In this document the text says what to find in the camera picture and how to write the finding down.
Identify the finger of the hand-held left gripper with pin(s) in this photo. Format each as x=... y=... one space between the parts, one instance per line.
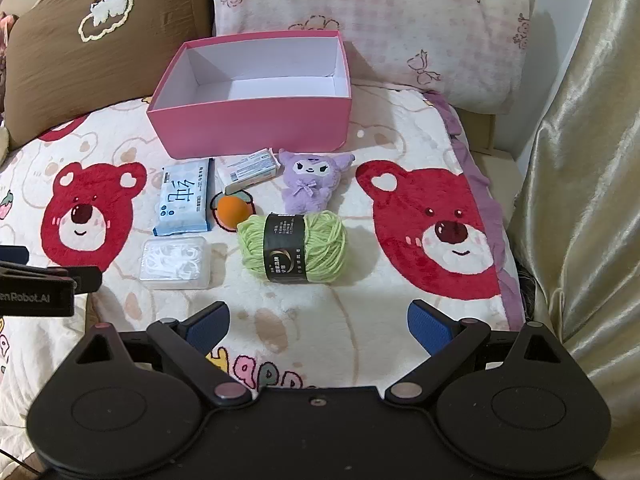
x=50 y=279
x=12 y=255

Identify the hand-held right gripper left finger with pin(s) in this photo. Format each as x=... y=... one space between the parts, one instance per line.
x=210 y=330

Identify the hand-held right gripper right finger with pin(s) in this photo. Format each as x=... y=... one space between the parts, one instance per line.
x=430 y=325

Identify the clear floss pick box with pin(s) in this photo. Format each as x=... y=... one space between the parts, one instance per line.
x=172 y=262

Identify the orange makeup sponge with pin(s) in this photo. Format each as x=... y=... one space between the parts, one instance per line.
x=231 y=210

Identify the blue wet wipes pack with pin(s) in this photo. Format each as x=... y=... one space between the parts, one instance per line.
x=182 y=200

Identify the green yarn ball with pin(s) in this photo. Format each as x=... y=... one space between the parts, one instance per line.
x=320 y=245

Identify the white tissue packet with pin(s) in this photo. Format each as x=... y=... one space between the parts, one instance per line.
x=247 y=170

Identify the purple plush toy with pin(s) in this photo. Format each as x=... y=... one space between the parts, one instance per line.
x=310 y=185

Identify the pink cardboard box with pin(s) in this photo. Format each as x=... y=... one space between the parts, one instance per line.
x=250 y=125

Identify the red bear printed blanket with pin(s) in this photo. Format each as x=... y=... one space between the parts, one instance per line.
x=350 y=310

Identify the brown cloud pillow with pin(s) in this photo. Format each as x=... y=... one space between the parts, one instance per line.
x=60 y=70

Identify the gold satin curtain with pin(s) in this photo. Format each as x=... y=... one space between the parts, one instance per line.
x=590 y=160

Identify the beige bed frame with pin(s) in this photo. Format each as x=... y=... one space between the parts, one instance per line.
x=487 y=135

